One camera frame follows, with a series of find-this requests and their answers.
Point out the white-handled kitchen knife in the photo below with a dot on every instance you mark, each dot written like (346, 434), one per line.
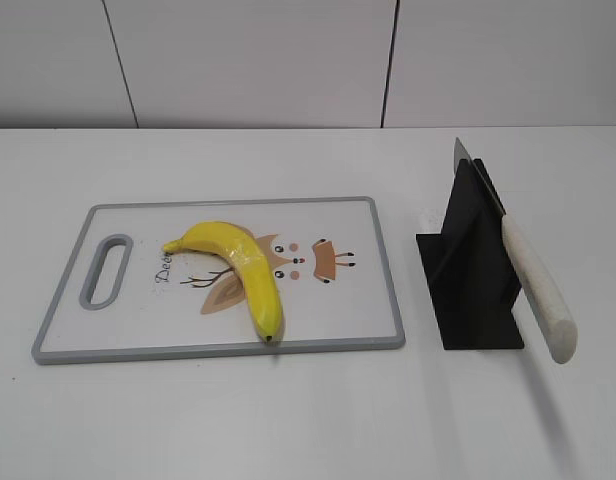
(551, 312)

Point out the yellow plastic banana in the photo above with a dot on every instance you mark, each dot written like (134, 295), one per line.
(248, 261)

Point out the white grey-rimmed cutting board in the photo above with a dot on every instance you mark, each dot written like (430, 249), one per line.
(122, 298)

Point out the black knife stand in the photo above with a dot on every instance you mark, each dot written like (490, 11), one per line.
(471, 281)

